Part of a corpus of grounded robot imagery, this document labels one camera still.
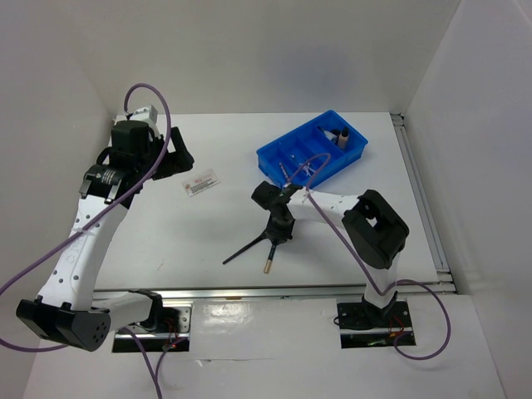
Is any red lip gloss tube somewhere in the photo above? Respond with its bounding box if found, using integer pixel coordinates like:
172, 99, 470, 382
278, 162, 291, 187

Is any purple eyelash curler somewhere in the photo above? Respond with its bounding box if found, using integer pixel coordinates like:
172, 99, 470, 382
296, 163, 316, 178

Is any green gold mascara pencil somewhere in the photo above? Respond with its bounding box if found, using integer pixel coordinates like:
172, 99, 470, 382
264, 241, 278, 274

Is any beige foundation bottle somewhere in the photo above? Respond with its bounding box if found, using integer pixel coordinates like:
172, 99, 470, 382
337, 126, 350, 150

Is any clear tube black cap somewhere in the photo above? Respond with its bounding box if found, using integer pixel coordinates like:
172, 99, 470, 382
318, 126, 341, 145

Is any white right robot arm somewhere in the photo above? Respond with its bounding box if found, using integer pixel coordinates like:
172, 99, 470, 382
251, 181, 410, 326

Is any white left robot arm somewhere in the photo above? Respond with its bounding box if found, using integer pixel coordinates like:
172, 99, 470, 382
16, 121, 194, 352

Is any black makeup brush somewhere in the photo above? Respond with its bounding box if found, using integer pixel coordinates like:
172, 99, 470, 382
222, 232, 268, 264

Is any clear false eyelash case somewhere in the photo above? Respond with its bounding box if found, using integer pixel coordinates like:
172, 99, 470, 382
182, 169, 220, 197

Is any blue compartment tray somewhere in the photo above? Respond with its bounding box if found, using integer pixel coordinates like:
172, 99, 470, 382
257, 110, 368, 188

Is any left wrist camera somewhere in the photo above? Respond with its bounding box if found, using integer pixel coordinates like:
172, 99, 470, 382
126, 105, 159, 124

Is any aluminium front rail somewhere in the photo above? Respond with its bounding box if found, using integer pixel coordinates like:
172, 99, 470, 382
94, 282, 456, 301

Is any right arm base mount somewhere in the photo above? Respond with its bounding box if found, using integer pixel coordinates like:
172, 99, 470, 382
333, 301, 416, 349

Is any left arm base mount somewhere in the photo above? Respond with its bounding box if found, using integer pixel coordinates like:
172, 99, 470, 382
126, 301, 193, 353

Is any aluminium side rail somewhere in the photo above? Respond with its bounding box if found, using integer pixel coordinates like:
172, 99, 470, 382
390, 113, 457, 293

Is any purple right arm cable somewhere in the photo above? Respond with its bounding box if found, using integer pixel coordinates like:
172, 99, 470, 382
286, 152, 452, 359

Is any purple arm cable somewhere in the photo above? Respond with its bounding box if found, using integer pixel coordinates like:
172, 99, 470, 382
0, 84, 184, 399
286, 152, 452, 359

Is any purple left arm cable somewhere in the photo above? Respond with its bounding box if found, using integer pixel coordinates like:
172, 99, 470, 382
0, 84, 184, 399

